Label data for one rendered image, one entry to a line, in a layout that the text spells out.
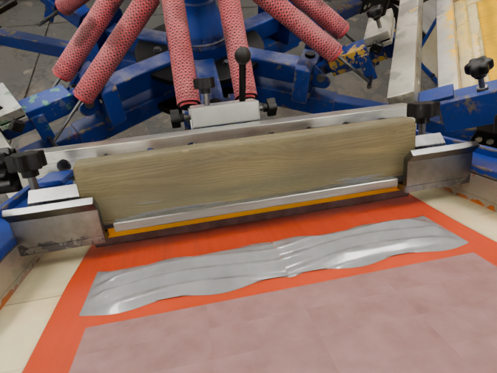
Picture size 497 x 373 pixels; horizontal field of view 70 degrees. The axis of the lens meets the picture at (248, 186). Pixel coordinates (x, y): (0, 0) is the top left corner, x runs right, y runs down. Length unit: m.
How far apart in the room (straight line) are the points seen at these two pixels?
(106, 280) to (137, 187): 0.10
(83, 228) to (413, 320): 0.31
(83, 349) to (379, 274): 0.24
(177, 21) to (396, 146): 0.56
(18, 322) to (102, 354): 0.10
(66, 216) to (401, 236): 0.34
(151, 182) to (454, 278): 0.30
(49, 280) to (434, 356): 0.34
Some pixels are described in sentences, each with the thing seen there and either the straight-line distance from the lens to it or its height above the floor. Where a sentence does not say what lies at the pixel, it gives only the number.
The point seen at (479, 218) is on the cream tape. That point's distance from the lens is 0.46.
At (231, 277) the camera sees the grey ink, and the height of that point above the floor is 1.27.
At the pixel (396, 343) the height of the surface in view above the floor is 1.32.
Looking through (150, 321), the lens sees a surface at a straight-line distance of 0.31.
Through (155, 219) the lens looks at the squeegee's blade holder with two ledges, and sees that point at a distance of 0.39.
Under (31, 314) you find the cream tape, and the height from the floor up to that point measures 1.26.
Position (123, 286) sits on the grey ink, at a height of 1.26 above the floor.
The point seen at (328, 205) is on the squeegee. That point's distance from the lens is 0.44.
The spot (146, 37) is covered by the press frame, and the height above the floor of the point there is 1.02.
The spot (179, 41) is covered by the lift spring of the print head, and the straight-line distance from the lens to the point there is 0.82.
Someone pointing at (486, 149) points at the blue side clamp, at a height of 1.25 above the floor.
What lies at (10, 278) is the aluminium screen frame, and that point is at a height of 1.25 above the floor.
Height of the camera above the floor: 1.56
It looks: 50 degrees down
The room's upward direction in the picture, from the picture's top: 1 degrees clockwise
